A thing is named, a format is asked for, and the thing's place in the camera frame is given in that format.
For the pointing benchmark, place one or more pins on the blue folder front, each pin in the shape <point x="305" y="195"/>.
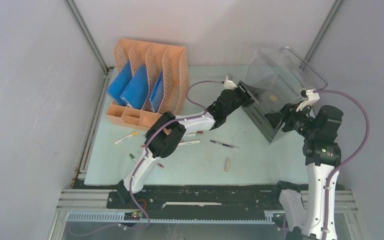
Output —
<point x="117" y="87"/>

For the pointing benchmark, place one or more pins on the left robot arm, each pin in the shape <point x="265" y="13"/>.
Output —
<point x="162" y="139"/>

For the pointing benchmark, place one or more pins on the clear purple pen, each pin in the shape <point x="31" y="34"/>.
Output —
<point x="224" y="144"/>

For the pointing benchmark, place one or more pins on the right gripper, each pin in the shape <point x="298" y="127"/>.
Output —
<point x="287" y="112"/>

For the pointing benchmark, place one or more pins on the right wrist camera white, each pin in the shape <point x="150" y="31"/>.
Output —
<point x="310" y="97"/>

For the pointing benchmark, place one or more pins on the yellow cap marker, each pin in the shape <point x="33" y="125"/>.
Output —
<point x="126" y="137"/>

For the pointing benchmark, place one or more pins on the green cap marker lower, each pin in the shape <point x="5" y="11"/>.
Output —
<point x="133" y="158"/>

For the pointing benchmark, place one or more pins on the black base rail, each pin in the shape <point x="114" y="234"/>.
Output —
<point x="231" y="203"/>

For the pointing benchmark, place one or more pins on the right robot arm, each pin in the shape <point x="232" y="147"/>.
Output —
<point x="314" y="220"/>

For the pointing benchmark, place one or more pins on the clear plastic drawer cabinet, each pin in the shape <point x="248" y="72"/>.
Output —
<point x="284" y="74"/>

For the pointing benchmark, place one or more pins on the small cork block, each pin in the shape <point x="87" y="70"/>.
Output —
<point x="273" y="98"/>

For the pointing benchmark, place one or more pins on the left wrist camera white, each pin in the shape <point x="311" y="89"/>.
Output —
<point x="228" y="83"/>

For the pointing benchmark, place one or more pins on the tan eraser stick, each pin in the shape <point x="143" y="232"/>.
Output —
<point x="227" y="164"/>

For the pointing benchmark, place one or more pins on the green cap marker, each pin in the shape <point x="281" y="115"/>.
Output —
<point x="133" y="158"/>
<point x="189" y="135"/>

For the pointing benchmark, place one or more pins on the white marker right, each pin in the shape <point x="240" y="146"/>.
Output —
<point x="184" y="143"/>

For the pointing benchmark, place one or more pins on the blue folder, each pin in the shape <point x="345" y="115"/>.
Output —
<point x="157" y="92"/>
<point x="117" y="87"/>
<point x="136" y="91"/>

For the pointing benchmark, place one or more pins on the orange plastic file organizer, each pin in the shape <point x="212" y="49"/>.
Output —
<point x="170" y="62"/>

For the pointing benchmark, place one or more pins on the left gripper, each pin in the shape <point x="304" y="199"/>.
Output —
<point x="249" y="96"/>

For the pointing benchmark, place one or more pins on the green cap marker upper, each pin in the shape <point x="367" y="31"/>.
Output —
<point x="189" y="135"/>

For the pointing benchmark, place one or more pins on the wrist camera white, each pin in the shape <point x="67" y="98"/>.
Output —
<point x="228" y="83"/>
<point x="310" y="97"/>

